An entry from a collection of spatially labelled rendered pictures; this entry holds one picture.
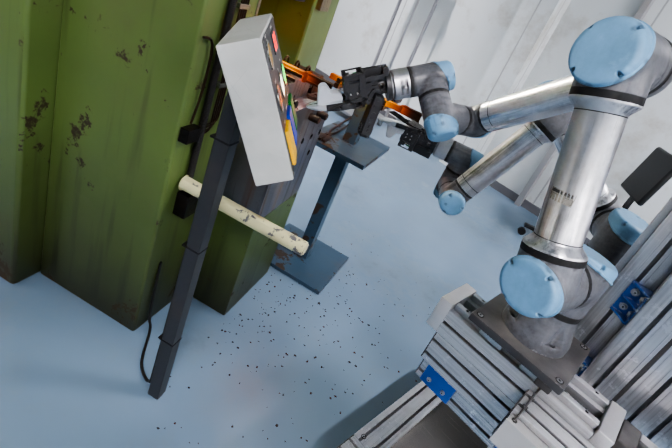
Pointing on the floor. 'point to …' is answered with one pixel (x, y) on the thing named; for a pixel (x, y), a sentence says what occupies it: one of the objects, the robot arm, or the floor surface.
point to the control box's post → (200, 232)
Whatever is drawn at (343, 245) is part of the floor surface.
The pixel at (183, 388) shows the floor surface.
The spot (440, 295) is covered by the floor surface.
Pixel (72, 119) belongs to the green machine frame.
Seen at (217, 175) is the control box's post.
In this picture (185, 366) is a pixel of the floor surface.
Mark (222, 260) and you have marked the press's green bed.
